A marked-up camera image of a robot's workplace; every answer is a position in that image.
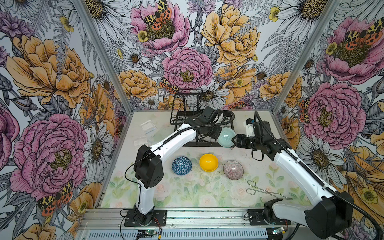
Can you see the clear square plastic packet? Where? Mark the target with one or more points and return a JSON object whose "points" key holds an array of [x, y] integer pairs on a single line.
{"points": [[148, 128]]}

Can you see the clear ribbed plastic packet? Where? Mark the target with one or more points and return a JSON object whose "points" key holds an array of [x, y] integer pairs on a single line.
{"points": [[140, 141]]}

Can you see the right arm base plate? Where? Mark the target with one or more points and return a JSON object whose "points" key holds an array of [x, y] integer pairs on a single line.
{"points": [[259, 217]]}

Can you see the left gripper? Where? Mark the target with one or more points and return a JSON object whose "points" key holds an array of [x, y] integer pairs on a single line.
{"points": [[215, 134]]}

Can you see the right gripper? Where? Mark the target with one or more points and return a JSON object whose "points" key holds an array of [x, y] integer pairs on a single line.
{"points": [[241, 140]]}

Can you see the blue patterned bowl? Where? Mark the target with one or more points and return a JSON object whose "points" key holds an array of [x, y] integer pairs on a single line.
{"points": [[181, 166]]}

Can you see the yellow bowl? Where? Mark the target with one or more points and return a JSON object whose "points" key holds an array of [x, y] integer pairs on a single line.
{"points": [[209, 163]]}

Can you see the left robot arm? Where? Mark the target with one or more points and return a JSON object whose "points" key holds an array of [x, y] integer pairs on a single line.
{"points": [[149, 162]]}

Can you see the black wire dish rack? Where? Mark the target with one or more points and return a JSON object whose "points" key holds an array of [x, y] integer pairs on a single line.
{"points": [[193, 109]]}

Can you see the aluminium mounting rail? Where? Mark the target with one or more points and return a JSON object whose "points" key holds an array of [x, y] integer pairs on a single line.
{"points": [[177, 218]]}

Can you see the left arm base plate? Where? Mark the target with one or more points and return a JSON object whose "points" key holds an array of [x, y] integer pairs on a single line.
{"points": [[154, 218]]}

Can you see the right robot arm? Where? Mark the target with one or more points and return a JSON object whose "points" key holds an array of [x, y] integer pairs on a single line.
{"points": [[329, 213]]}

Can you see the pink striped glass bowl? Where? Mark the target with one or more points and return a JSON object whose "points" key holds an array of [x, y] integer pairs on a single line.
{"points": [[233, 170]]}

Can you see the mint green bowl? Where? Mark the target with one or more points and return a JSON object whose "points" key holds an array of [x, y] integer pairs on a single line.
{"points": [[225, 137]]}

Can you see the metal tongs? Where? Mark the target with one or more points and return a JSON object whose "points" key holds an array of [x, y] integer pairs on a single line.
{"points": [[255, 189]]}

